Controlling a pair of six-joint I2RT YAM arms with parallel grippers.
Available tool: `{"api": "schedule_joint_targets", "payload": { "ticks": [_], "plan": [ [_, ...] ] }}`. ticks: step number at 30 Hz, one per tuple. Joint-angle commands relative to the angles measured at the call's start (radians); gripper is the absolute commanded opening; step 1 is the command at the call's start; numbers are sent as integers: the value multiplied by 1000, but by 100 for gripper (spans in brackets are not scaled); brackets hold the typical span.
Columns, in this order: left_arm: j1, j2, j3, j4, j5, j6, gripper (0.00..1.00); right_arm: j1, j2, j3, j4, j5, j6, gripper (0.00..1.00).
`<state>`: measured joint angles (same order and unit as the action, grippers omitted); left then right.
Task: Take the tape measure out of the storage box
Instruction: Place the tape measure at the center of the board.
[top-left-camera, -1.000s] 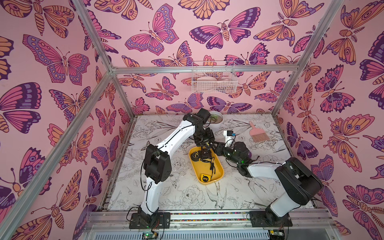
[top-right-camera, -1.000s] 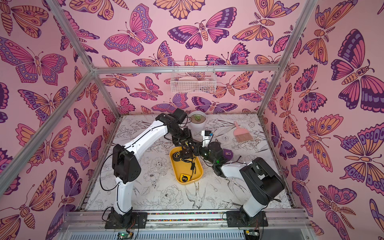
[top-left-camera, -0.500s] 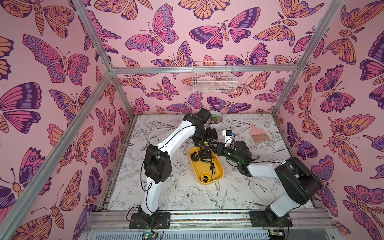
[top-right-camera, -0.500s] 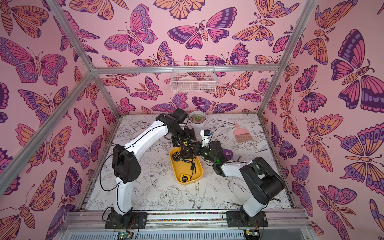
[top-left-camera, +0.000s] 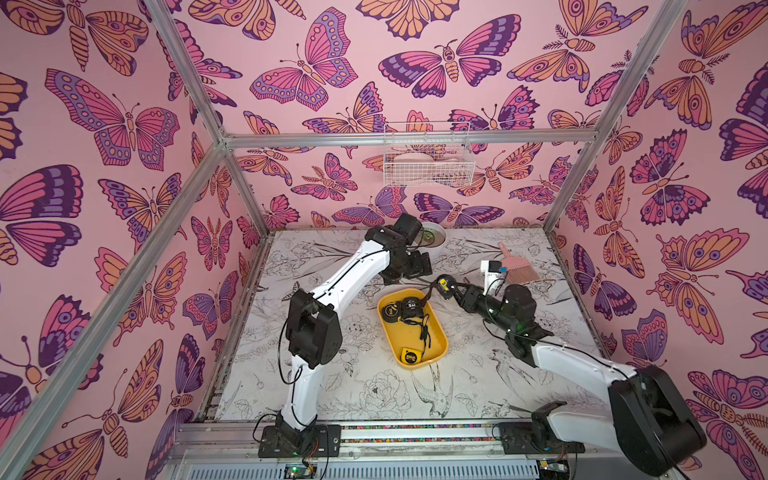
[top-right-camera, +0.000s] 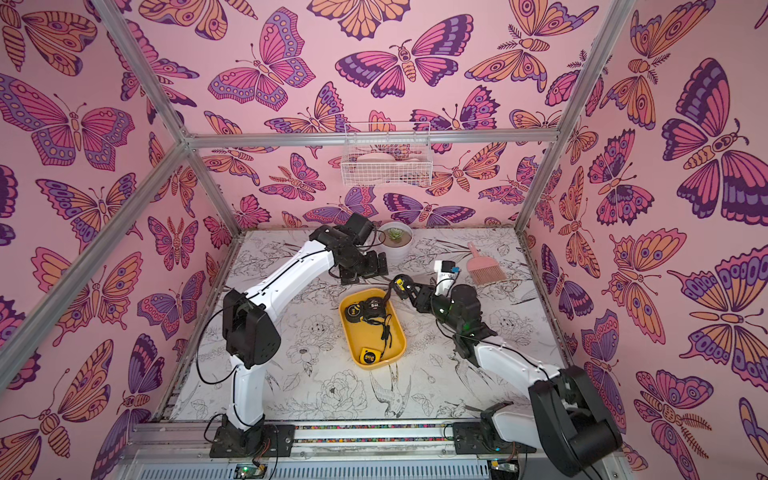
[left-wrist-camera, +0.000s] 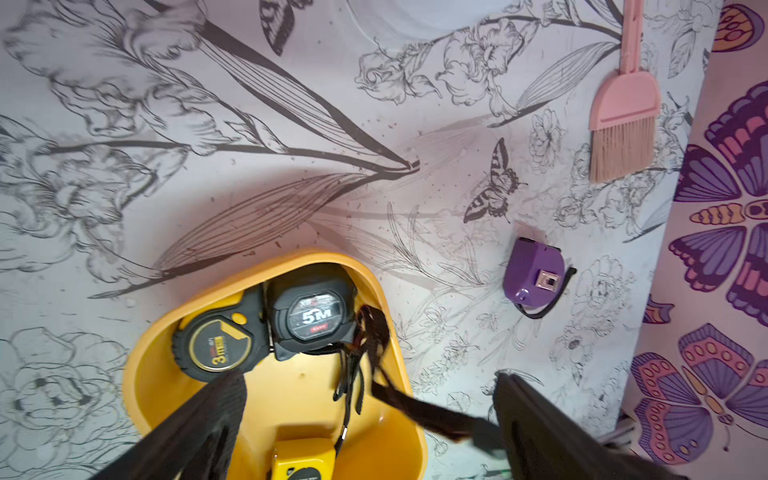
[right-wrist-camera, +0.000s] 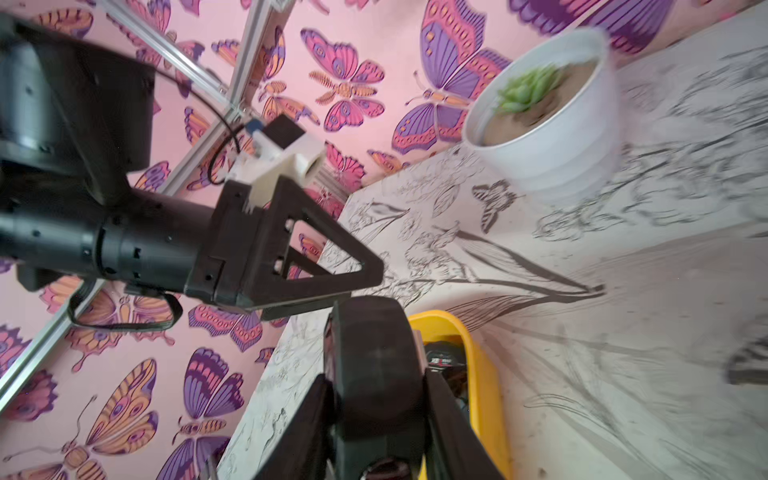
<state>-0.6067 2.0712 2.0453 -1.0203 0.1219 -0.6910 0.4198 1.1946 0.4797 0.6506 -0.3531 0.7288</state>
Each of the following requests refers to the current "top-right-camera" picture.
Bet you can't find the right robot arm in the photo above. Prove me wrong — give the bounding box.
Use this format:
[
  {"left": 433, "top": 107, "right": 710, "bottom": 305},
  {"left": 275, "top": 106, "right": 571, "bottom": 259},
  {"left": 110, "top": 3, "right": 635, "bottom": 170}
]
[{"left": 386, "top": 266, "right": 623, "bottom": 477}]

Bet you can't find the pink hand brush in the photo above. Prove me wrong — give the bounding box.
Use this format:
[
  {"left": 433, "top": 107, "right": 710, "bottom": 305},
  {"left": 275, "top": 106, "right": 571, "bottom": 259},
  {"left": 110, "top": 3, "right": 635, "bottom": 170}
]
[{"left": 466, "top": 242, "right": 507, "bottom": 286}]

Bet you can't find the white wire basket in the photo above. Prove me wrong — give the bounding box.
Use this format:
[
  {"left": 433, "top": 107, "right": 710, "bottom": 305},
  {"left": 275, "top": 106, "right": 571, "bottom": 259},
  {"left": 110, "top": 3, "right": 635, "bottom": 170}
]
[{"left": 338, "top": 121, "right": 434, "bottom": 188}]

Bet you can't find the aluminium front rail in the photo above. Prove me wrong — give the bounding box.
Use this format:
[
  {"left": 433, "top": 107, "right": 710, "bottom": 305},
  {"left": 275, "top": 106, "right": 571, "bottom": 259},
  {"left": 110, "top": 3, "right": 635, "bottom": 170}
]
[{"left": 119, "top": 416, "right": 625, "bottom": 466}]

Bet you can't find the black yellow tape measure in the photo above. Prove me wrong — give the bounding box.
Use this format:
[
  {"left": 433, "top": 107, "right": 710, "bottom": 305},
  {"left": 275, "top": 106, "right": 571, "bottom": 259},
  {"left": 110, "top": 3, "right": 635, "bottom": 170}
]
[{"left": 391, "top": 274, "right": 416, "bottom": 301}]

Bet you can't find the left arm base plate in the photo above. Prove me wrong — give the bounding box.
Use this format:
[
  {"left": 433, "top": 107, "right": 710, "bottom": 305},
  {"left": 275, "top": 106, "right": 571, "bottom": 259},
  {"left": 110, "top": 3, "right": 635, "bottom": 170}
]
[{"left": 209, "top": 424, "right": 296, "bottom": 459}]

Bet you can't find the black round tape measure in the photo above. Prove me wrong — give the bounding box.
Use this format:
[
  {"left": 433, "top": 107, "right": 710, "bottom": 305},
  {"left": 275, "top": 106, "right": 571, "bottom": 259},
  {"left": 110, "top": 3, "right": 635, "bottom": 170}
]
[{"left": 343, "top": 298, "right": 387, "bottom": 325}]

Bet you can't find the white plant pot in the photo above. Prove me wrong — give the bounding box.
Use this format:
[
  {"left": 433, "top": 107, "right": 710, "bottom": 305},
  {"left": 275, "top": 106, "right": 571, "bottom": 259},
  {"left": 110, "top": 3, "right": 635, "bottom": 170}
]
[{"left": 380, "top": 221, "right": 414, "bottom": 265}]

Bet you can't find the small yellow tape measure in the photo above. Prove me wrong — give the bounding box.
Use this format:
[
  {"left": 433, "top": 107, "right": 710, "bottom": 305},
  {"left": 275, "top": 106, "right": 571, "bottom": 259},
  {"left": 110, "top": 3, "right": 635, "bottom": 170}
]
[{"left": 359, "top": 347, "right": 382, "bottom": 366}]

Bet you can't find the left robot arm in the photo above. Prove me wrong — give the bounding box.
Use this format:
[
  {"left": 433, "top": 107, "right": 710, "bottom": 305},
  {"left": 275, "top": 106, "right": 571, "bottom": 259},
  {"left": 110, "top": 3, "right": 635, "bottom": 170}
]
[{"left": 222, "top": 213, "right": 380, "bottom": 432}]

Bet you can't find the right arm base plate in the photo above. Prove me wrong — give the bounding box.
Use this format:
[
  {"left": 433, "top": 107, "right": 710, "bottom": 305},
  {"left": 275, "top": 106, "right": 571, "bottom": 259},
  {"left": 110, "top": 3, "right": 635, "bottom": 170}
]
[{"left": 450, "top": 402, "right": 537, "bottom": 456}]

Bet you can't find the yellow storage tray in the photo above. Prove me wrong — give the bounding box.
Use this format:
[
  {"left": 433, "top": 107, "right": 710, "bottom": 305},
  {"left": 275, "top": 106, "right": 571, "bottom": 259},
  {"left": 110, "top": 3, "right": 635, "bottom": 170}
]
[{"left": 338, "top": 288, "right": 408, "bottom": 370}]

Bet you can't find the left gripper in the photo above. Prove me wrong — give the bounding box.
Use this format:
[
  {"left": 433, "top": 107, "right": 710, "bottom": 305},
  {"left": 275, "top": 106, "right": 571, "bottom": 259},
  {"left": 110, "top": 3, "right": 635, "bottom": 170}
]
[{"left": 341, "top": 249, "right": 392, "bottom": 287}]

